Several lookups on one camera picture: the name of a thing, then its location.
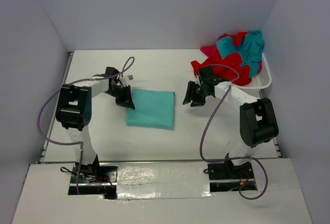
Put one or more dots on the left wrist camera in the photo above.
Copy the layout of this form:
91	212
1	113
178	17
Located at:
112	71

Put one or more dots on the teal blue t shirt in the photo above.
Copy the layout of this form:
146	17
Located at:
249	45

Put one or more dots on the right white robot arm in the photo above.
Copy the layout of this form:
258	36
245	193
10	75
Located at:
257	120

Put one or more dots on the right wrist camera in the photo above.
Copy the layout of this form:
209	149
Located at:
207	75

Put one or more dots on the red t shirt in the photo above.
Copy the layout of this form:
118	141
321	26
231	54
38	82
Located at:
229	68

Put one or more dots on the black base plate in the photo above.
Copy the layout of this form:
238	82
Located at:
227	170
103	173

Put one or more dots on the mint green t shirt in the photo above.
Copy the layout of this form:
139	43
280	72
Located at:
154	109

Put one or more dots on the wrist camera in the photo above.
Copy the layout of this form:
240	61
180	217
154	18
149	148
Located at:
112	71
207	75

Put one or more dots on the aluminium rail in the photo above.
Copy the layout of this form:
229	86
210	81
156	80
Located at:
153	161

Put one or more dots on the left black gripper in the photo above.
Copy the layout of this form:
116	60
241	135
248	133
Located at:
128	103

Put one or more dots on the white plastic basket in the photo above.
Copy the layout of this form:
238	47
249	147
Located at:
262	80

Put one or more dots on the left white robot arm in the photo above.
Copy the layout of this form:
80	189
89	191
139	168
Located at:
74	112

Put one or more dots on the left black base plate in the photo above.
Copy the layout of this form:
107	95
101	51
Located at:
103	173

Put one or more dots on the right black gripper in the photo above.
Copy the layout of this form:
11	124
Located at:
191	94

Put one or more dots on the magenta pink t shirt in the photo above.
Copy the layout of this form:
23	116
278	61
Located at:
211	52

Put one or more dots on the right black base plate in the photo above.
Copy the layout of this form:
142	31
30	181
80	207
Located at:
227	170

